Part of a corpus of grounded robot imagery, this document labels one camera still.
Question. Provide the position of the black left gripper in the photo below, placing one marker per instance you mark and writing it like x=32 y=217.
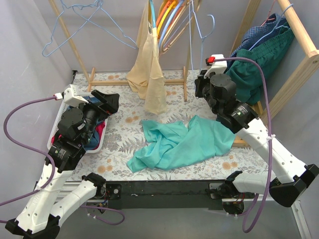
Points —
x=100 y=106

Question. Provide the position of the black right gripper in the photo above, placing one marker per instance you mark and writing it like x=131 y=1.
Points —
x=198 y=83

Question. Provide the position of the magenta t shirt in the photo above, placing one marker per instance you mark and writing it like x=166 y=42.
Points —
x=95 y=140

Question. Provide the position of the navy blue t shirt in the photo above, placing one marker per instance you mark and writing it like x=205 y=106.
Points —
x=83 y=123

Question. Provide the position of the beige plastic hanger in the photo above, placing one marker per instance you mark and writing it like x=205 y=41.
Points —
x=176 y=28

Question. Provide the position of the teal green shirt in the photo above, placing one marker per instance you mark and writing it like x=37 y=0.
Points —
x=174 y=145

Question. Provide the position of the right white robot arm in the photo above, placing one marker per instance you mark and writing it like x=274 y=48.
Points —
x=292 y=176

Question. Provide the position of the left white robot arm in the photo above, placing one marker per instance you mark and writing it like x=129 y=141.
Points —
x=43 y=216

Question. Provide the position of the floral table cloth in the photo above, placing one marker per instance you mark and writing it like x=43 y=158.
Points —
x=124 y=135

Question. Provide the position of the beige garment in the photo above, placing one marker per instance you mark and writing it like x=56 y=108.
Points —
x=146 y=78

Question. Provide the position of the dark green shorts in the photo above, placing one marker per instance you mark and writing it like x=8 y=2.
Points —
x=268 y=54

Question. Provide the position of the white plastic laundry basket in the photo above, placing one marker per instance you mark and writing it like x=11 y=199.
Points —
x=62 y=109

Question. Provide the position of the blue checkered shorts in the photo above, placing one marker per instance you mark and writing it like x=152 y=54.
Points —
x=260 y=34

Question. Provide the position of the orange plastic hangers bunch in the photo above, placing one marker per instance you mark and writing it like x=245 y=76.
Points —
x=167 y=10

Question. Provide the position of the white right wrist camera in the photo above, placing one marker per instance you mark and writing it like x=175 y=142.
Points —
x=217 y=67

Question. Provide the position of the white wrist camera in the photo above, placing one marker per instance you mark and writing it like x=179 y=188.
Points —
x=71 y=96
x=217 y=67

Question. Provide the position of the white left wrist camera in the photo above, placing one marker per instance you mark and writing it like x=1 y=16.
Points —
x=71 y=96

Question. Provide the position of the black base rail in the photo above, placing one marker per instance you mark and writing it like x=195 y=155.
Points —
x=169 y=194

